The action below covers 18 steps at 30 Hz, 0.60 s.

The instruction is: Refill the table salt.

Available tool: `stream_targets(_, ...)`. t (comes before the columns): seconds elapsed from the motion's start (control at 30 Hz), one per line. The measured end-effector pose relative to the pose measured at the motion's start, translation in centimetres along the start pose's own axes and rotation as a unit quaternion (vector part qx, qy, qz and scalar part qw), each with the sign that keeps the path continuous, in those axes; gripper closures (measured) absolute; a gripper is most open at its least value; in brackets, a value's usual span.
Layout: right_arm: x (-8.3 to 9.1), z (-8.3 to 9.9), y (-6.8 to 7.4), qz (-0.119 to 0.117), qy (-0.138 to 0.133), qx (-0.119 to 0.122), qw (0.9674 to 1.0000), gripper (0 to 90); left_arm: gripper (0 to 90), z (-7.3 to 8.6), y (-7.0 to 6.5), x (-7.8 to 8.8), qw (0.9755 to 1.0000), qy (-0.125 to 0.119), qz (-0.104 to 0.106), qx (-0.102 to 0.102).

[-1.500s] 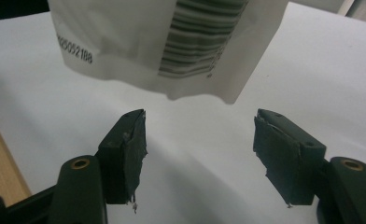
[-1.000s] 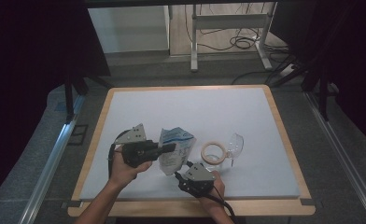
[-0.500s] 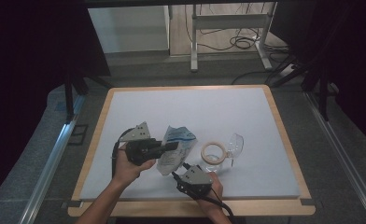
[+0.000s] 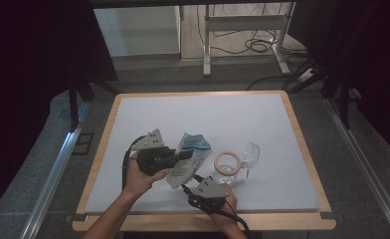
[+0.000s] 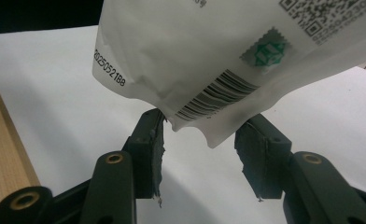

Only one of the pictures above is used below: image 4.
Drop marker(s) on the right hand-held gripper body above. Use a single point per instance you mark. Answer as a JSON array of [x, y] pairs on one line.
[[209, 194]]

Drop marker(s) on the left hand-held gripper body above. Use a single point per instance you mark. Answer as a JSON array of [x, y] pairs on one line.
[[153, 159]]

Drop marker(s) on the white and blue pouch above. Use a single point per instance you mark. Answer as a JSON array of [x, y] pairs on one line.
[[186, 169]]

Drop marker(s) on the person's left hand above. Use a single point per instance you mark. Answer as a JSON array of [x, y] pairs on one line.
[[138, 182]]

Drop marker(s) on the person's right hand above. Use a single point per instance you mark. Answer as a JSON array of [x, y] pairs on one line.
[[228, 215]]

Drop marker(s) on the wooden table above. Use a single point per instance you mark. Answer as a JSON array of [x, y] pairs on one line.
[[282, 220]]

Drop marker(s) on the white foam mat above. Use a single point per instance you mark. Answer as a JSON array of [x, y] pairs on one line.
[[266, 116]]

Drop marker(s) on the black stand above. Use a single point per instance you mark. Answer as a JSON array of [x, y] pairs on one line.
[[73, 106], [344, 103]]

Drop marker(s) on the white board panel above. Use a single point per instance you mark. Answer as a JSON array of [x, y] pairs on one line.
[[136, 31]]

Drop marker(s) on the white power strip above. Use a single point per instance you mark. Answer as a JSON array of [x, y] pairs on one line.
[[305, 75]]

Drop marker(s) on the black curtain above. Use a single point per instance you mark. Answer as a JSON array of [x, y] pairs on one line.
[[378, 66], [27, 66]]

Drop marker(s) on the aluminium rail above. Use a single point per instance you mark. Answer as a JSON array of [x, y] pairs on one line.
[[55, 176], [365, 166]]

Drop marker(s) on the white metal desk frame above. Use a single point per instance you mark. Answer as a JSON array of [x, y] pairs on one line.
[[246, 23]]

